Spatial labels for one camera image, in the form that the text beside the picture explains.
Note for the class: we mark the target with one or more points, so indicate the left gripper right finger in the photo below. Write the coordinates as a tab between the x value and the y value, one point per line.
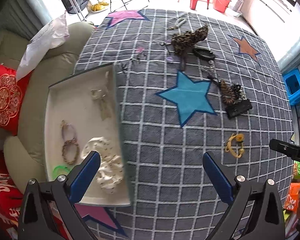
266	219

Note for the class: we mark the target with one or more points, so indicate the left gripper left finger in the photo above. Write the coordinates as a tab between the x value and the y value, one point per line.
36	218

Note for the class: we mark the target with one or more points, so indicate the green plastic bangle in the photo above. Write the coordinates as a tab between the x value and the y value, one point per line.
60	170

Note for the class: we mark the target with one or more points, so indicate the white polka dot scrunchie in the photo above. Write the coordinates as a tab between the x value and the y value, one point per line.
110	173

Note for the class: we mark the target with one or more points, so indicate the white jewelry tray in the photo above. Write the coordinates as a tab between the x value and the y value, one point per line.
87	101

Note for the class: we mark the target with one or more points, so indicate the green snack bag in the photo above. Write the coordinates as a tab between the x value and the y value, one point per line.
296	170

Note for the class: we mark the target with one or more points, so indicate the orange snack box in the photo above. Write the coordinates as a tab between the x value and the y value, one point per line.
292	199

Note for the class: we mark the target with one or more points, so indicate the beige sofa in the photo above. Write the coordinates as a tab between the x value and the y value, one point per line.
24	152

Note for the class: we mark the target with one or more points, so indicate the blue plastic stool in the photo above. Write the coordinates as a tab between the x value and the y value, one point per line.
292	82

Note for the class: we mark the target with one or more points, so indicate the black hair clip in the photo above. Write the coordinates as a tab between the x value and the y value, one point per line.
238	108

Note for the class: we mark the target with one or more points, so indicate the red embroidered cushion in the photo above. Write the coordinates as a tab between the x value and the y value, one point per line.
12	93

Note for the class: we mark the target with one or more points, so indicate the grey checked star tablecloth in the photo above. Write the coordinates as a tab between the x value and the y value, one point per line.
172	197

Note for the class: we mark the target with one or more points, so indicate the white cabinet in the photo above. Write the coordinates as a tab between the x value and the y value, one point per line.
265	16

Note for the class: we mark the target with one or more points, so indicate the dark brown hair clip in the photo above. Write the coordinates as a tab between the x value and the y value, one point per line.
182	62

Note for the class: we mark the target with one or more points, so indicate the purple heart hair clip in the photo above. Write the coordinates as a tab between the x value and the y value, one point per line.
170	59

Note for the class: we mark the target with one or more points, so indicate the leopard print scrunchie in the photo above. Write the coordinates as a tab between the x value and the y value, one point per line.
187	40

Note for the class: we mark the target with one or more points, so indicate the red bucket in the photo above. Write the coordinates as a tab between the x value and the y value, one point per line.
221	5

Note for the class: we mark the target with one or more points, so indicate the white plastic bag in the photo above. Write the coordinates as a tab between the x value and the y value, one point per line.
51	36

